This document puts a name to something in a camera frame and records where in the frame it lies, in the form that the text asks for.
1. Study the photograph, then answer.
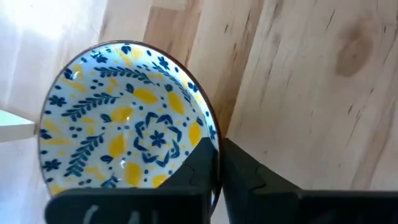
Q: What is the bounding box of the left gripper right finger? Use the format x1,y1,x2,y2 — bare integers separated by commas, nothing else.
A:
221,138,398,224

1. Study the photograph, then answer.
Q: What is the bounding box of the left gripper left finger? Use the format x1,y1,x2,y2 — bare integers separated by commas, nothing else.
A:
44,137,219,224

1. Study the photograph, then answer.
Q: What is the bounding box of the yellow blue lemon pattern bowl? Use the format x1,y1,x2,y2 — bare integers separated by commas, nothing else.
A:
37,39,223,218

